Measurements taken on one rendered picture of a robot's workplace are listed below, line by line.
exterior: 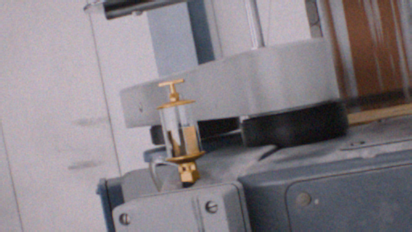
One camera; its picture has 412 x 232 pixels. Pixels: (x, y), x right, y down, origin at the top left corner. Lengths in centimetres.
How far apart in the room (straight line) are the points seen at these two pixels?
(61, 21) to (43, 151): 107
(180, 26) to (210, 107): 482
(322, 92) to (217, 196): 19
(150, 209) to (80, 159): 594
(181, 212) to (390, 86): 55
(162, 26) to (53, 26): 120
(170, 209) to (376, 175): 13
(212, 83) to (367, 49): 33
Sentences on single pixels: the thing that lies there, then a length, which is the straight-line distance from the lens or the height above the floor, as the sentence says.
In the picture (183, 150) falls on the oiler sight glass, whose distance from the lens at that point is 56.
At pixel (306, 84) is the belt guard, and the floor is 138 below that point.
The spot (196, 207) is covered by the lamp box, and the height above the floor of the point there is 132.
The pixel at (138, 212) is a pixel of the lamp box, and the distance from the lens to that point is 50.
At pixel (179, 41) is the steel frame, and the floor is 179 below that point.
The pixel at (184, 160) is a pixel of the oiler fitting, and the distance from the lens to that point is 56.
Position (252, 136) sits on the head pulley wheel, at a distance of 64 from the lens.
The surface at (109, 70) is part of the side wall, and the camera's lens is 625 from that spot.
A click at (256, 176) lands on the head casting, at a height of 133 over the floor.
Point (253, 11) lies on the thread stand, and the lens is 87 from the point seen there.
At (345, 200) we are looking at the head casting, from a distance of 51.
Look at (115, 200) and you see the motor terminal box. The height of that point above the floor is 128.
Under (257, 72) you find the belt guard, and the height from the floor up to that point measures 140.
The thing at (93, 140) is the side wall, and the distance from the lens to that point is 635.
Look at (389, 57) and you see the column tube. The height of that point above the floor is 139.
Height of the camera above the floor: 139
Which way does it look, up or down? 3 degrees down
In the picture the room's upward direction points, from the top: 11 degrees counter-clockwise
